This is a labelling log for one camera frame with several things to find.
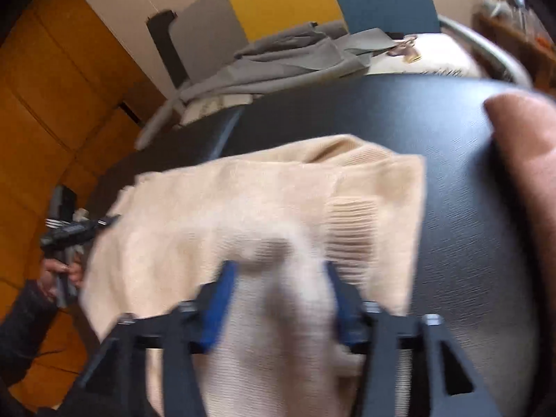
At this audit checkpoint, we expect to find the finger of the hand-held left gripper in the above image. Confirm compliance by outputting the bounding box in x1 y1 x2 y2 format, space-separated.
82 214 123 238

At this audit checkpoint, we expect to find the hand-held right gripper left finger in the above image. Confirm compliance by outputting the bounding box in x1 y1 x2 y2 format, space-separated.
74 261 239 417

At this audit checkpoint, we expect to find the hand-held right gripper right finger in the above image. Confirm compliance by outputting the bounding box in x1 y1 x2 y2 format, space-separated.
324 261 505 417

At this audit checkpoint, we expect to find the cream knit sweater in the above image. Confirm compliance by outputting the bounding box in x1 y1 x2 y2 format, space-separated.
80 134 428 417

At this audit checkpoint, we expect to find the person's left forearm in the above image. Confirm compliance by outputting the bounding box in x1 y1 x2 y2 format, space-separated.
0 280 62 417

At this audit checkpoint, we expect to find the person's left hand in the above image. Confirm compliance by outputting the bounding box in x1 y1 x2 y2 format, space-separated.
38 253 85 300

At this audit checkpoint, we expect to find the orange wooden wardrobe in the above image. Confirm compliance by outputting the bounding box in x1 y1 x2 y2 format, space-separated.
0 0 174 400

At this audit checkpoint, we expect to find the triangle pattern cushion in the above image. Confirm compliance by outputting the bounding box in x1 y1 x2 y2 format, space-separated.
180 93 253 125

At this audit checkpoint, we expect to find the grey jacket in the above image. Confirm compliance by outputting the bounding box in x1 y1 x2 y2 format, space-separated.
178 21 394 101

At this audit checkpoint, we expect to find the pink knit sweater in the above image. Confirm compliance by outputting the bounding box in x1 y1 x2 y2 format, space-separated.
483 91 556 313

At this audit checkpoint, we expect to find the deer print cushion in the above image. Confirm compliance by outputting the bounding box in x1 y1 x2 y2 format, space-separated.
369 32 483 80

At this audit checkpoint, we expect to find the grey yellow blue sofa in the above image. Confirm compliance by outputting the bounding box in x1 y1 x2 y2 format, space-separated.
134 0 533 148

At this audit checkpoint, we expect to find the wooden side table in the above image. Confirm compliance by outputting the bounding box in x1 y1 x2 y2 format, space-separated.
473 9 556 93

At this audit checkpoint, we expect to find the cluster of bottles and boxes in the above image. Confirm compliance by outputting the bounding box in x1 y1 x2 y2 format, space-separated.
482 0 552 48

